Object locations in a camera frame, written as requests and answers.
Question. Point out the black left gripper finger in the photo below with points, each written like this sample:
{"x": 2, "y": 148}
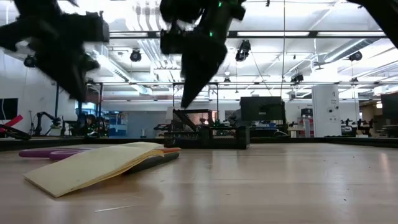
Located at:
{"x": 70, "y": 77}
{"x": 90, "y": 63}

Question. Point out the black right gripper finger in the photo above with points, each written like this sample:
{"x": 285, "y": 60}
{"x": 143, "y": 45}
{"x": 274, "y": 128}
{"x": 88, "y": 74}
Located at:
{"x": 194, "y": 74}
{"x": 216, "y": 59}

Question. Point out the black mesh desk organizer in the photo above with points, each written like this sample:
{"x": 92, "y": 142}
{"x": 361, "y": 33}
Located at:
{"x": 217, "y": 137}

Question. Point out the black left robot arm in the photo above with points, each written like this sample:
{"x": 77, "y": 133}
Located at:
{"x": 9, "y": 37}

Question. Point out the black background robot arm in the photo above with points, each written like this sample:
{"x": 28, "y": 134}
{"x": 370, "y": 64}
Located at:
{"x": 46, "y": 119}

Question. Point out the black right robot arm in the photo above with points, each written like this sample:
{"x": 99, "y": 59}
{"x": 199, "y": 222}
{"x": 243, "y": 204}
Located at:
{"x": 382, "y": 15}

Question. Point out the person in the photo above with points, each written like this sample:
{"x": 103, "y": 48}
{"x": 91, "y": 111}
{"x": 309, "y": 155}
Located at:
{"x": 234, "y": 118}
{"x": 90, "y": 123}

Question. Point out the black computer monitor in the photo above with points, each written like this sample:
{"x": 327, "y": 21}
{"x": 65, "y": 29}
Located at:
{"x": 262, "y": 109}

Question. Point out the black overhead beam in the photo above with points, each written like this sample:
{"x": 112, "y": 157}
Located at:
{"x": 280, "y": 34}

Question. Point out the yellow sponge cloth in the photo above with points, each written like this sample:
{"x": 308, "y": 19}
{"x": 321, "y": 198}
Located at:
{"x": 93, "y": 168}

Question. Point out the white pillar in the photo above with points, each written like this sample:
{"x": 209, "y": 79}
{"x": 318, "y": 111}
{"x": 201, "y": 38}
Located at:
{"x": 326, "y": 109}

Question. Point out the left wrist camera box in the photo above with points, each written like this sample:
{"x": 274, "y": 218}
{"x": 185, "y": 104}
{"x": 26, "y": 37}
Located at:
{"x": 96, "y": 28}

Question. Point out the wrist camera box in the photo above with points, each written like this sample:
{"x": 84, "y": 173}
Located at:
{"x": 172, "y": 42}
{"x": 96, "y": 28}

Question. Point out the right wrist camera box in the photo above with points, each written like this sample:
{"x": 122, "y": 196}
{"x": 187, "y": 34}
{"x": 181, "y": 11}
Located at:
{"x": 172, "y": 42}

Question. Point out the black table frame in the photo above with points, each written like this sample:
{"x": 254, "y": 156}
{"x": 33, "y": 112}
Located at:
{"x": 311, "y": 140}

